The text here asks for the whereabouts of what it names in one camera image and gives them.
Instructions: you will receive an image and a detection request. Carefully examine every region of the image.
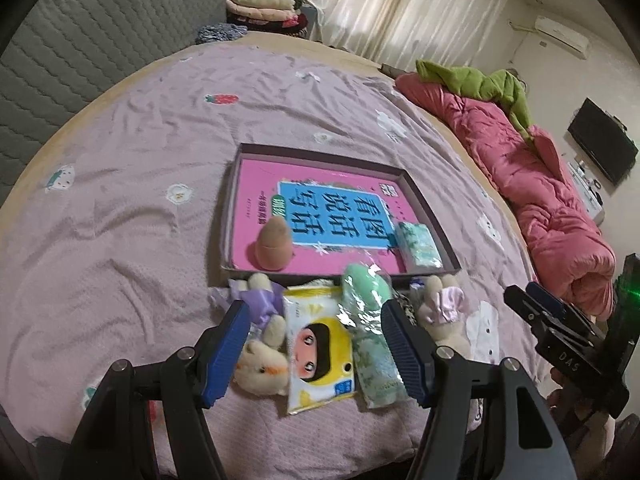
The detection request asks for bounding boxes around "bunny plush with purple dress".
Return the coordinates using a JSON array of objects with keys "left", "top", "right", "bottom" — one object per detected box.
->
[{"left": 227, "top": 272, "right": 291, "bottom": 396}]

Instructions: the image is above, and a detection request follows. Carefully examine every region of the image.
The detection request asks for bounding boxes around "black wall television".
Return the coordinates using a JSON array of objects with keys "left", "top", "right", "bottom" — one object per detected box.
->
[{"left": 567, "top": 98, "right": 640, "bottom": 186}]

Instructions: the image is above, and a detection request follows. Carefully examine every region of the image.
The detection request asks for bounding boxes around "person's right hand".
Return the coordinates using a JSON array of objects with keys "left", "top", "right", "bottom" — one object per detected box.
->
[{"left": 547, "top": 387, "right": 608, "bottom": 428}]

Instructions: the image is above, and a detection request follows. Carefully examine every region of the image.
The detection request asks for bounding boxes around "pink quilt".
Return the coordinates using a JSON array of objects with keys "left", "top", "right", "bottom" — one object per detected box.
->
[{"left": 395, "top": 72, "right": 617, "bottom": 321}]

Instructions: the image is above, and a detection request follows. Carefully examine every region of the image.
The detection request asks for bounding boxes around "green patterned tissue pack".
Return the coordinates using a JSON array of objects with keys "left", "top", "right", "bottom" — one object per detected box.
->
[{"left": 350, "top": 320, "right": 413, "bottom": 411}]

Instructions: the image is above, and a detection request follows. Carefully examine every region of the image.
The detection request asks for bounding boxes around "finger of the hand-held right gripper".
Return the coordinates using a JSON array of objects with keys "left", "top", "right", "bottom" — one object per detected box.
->
[
  {"left": 525, "top": 281, "right": 598, "bottom": 333},
  {"left": 504, "top": 285, "right": 551, "bottom": 336}
]

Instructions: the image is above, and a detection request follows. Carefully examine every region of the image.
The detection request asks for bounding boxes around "stack of folded clothes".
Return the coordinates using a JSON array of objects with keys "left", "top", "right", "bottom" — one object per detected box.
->
[{"left": 227, "top": 14, "right": 310, "bottom": 38}]

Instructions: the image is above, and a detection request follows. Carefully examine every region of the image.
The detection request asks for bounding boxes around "pink folded garment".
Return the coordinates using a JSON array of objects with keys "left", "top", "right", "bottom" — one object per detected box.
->
[{"left": 226, "top": 2, "right": 301, "bottom": 22}]

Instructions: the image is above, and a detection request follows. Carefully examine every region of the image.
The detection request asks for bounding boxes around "shallow dark cardboard box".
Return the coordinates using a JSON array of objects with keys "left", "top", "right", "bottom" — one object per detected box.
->
[{"left": 218, "top": 142, "right": 462, "bottom": 291}]

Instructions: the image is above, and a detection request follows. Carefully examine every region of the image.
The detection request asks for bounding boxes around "small mint tissue pack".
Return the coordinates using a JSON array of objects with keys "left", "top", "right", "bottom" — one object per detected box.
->
[{"left": 397, "top": 221, "right": 445, "bottom": 270}]

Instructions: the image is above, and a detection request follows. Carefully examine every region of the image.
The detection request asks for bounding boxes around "yellow cartoon wet wipes packet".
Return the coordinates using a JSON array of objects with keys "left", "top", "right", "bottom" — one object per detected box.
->
[{"left": 281, "top": 285, "right": 358, "bottom": 416}]

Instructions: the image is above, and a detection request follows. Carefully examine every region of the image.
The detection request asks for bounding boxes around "green blanket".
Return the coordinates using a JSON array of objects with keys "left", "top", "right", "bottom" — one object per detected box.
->
[{"left": 416, "top": 60, "right": 533, "bottom": 133}]

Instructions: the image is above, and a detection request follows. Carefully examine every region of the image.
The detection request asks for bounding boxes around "white curtain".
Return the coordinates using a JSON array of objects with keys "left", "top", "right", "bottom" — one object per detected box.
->
[{"left": 300, "top": 0, "right": 516, "bottom": 73}]

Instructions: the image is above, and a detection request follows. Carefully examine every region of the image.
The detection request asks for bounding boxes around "green sponge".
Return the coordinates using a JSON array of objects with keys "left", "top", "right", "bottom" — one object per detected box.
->
[{"left": 340, "top": 262, "right": 393, "bottom": 331}]

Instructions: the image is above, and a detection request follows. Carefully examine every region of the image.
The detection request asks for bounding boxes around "leopard print cloth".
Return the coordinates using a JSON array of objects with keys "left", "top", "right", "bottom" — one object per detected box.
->
[{"left": 395, "top": 294, "right": 418, "bottom": 328}]

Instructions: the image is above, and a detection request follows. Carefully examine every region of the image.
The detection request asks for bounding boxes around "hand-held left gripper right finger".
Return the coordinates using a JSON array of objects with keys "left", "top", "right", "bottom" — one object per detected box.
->
[{"left": 381, "top": 299, "right": 583, "bottom": 480}]

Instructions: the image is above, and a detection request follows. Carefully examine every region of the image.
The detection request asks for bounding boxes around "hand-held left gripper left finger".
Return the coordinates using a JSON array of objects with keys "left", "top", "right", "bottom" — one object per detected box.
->
[{"left": 60, "top": 299, "right": 252, "bottom": 480}]

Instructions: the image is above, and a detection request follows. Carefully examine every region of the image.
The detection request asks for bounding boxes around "pink book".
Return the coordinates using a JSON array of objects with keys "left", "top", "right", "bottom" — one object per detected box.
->
[{"left": 231, "top": 157, "right": 411, "bottom": 276}]

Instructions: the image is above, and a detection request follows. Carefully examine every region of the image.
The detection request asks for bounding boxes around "white air conditioner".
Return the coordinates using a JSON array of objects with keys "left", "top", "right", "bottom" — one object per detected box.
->
[{"left": 534, "top": 16, "right": 591, "bottom": 56}]

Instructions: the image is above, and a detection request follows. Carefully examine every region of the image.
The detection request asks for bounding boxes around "bunny plush with pink dress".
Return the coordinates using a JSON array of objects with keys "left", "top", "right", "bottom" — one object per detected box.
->
[{"left": 416, "top": 274, "right": 473, "bottom": 361}]

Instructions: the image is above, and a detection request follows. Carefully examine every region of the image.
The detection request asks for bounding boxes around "grey quilted headboard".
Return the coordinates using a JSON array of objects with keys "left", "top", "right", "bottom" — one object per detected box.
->
[{"left": 0, "top": 0, "right": 236, "bottom": 201}]

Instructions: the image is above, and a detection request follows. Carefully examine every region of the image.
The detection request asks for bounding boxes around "purple printed bed sheet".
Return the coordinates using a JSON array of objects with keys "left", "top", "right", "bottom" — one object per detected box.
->
[{"left": 0, "top": 30, "right": 556, "bottom": 480}]

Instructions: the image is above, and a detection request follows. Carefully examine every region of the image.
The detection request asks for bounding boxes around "blue knitted cloth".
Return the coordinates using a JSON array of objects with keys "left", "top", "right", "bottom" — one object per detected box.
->
[{"left": 195, "top": 24, "right": 248, "bottom": 45}]

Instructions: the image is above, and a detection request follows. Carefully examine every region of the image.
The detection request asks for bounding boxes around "peach egg-shaped sponge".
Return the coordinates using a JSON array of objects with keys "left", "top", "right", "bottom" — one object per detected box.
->
[{"left": 254, "top": 216, "right": 296, "bottom": 271}]

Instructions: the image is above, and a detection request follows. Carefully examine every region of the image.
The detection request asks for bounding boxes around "white cluttered shelf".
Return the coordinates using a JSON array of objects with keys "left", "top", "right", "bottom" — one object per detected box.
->
[{"left": 567, "top": 160, "right": 606, "bottom": 221}]

